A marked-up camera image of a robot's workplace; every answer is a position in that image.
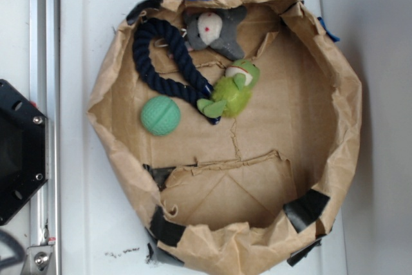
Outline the dark blue twisted rope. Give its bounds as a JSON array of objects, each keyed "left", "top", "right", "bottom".
[{"left": 131, "top": 17, "right": 223, "bottom": 126}]

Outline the green plush frog toy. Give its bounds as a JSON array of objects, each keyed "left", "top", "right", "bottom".
[{"left": 196, "top": 59, "right": 261, "bottom": 119}]

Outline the green rubber ball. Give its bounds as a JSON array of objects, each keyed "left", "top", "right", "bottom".
[{"left": 140, "top": 96, "right": 181, "bottom": 136}]

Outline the brown paper bag bin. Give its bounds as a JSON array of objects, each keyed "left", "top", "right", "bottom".
[{"left": 87, "top": 0, "right": 362, "bottom": 274}]

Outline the grey plush mouse toy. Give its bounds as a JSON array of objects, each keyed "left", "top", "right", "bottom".
[{"left": 183, "top": 6, "right": 247, "bottom": 61}]

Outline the blue tape strip right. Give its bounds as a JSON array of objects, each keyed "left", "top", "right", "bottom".
[{"left": 317, "top": 16, "right": 341, "bottom": 43}]

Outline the white plastic tray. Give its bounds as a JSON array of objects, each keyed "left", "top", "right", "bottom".
[{"left": 61, "top": 0, "right": 337, "bottom": 274}]

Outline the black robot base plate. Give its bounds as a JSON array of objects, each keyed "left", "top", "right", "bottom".
[{"left": 1, "top": 79, "right": 48, "bottom": 226}]

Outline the aluminium frame rail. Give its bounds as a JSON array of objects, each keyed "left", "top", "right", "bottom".
[{"left": 23, "top": 0, "right": 62, "bottom": 274}]

